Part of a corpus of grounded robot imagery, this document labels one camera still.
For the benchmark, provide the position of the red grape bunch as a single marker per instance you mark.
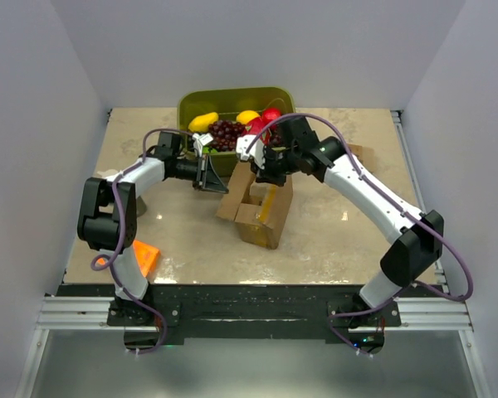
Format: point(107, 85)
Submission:
point(225, 134)

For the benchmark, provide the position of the yellow mango fruit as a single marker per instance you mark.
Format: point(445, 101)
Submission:
point(200, 124)

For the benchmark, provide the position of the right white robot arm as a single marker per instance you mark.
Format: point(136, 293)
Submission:
point(288, 145)

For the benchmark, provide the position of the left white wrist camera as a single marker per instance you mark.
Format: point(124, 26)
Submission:
point(200, 141)

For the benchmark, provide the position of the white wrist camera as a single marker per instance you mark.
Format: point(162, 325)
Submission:
point(250, 148)
point(200, 141)

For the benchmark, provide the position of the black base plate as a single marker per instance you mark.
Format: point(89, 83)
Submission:
point(175, 313)

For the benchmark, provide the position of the orange patterned block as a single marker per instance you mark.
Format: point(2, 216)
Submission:
point(147, 257)

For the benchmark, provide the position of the yellow lemon fruit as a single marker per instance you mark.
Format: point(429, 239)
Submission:
point(246, 116)

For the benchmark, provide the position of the olive green plastic bin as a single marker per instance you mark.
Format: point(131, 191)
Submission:
point(228, 103)

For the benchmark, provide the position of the brown taped cardboard box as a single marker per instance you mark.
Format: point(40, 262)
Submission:
point(258, 210)

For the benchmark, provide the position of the bottle with beige cap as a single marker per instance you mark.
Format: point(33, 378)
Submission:
point(141, 205)

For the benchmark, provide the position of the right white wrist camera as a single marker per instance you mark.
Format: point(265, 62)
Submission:
point(250, 148)

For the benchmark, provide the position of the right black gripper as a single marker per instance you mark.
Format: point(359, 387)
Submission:
point(266, 174)

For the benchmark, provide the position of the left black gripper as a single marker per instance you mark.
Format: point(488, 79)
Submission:
point(212, 181)

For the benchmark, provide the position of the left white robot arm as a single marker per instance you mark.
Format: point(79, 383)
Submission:
point(108, 218)

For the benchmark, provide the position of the red apple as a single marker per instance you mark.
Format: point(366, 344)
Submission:
point(270, 114)

